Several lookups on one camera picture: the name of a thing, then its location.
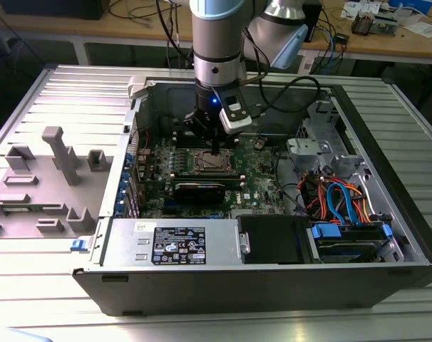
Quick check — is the black drive bay cover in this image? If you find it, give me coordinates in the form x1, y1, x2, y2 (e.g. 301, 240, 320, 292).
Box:
236, 214, 312, 265

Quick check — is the black graphics card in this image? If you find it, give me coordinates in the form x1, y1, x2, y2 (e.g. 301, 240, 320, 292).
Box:
172, 180, 227, 205

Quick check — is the large black box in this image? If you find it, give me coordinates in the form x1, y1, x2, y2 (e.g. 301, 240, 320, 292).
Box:
0, 0, 105, 21

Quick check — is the silver metal bracket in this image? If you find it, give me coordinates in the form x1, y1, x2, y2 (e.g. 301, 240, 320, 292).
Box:
238, 231, 252, 256

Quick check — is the black camera cable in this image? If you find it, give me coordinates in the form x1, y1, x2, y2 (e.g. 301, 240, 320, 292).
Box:
252, 75, 322, 118

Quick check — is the hard disk in blue carrier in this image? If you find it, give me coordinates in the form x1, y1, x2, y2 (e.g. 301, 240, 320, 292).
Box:
306, 220, 394, 264

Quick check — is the green motherboard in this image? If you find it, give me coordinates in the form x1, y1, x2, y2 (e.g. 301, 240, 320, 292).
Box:
136, 132, 287, 220

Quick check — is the CPU socket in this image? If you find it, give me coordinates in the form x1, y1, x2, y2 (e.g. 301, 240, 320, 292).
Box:
190, 146, 238, 174

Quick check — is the orange power wire bundle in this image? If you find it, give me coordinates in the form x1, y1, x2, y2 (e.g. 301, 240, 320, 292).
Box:
297, 173, 378, 224

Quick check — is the silver metal drive cage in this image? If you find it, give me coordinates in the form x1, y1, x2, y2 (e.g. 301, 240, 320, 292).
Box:
286, 137, 333, 172

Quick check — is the grey parts rack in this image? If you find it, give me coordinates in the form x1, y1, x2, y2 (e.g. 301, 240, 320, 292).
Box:
0, 125, 115, 240

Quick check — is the blue flat wire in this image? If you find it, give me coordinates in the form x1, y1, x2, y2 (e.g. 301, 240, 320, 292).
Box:
325, 181, 363, 226

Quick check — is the black open PC case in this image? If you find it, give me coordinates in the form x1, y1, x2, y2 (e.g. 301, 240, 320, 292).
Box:
72, 73, 432, 317

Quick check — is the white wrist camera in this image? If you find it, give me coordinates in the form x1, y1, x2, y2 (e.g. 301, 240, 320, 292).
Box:
218, 88, 253, 135

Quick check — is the black RAM slot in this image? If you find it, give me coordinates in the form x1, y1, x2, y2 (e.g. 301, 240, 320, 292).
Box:
175, 138, 238, 149
165, 176, 246, 187
175, 130, 238, 140

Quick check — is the blue box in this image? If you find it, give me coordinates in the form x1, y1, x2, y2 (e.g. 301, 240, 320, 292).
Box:
389, 0, 432, 14

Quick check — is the white printed card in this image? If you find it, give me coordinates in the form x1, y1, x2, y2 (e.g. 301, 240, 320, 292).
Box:
342, 0, 381, 19

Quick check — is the black upright box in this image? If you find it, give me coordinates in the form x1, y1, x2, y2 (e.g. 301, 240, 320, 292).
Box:
303, 0, 324, 43

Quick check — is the silver CPU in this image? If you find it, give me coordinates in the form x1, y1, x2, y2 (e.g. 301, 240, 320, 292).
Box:
203, 153, 226, 168

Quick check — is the white paper sheet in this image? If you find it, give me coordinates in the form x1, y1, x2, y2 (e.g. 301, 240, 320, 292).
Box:
403, 21, 432, 38

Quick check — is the silver power supply with label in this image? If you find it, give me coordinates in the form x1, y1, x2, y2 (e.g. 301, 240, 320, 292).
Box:
99, 217, 246, 267

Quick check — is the brown heat sink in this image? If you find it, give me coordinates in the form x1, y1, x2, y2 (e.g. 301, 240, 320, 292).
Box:
351, 10, 374, 36

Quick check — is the wooden desk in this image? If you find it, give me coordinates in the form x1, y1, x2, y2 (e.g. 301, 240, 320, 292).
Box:
0, 0, 432, 67

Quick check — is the grey metal device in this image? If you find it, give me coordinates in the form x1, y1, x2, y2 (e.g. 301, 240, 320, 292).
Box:
371, 12, 398, 36

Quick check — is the metal socket cover frame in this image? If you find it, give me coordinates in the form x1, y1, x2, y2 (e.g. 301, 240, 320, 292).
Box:
195, 148, 235, 172

